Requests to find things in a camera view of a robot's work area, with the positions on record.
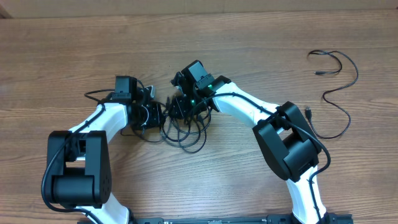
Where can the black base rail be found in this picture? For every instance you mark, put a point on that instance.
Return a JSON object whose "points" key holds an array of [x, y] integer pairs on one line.
{"points": [[330, 218]]}

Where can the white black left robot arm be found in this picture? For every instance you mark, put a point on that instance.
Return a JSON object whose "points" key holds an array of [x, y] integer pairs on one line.
{"points": [[77, 177]]}

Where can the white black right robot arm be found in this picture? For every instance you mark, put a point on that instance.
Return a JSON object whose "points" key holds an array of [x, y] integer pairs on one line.
{"points": [[288, 145]]}

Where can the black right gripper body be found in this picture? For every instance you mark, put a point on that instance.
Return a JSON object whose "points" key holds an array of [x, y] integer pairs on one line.
{"points": [[178, 106]]}

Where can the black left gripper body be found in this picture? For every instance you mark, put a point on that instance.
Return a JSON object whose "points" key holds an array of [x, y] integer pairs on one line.
{"points": [[147, 117]]}

